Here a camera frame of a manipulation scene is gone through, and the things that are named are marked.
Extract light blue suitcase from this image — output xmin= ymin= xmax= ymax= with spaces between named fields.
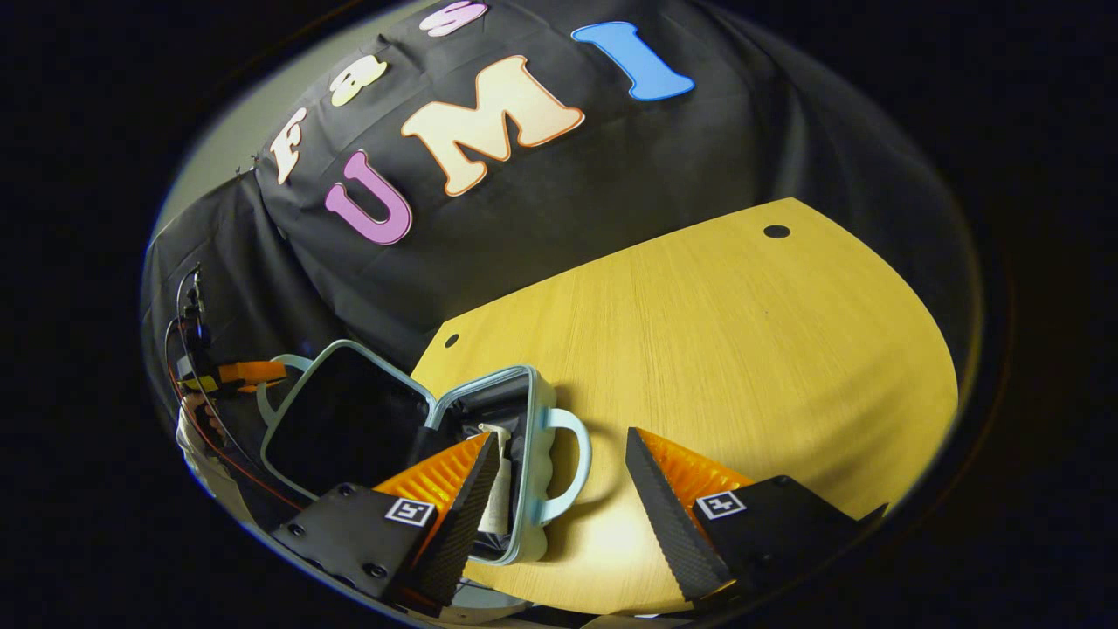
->
xmin=258 ymin=339 xmax=593 ymax=567

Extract white pump bottle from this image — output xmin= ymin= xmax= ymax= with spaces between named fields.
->
xmin=476 ymin=424 xmax=516 ymax=536

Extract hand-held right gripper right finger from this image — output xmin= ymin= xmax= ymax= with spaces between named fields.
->
xmin=625 ymin=428 xmax=887 ymax=610

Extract red cable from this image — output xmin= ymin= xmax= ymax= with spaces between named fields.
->
xmin=164 ymin=314 xmax=307 ymax=512

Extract black backdrop cloth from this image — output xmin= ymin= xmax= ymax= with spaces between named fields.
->
xmin=140 ymin=0 xmax=983 ymax=525

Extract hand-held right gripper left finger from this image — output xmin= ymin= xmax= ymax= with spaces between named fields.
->
xmin=271 ymin=432 xmax=500 ymax=605

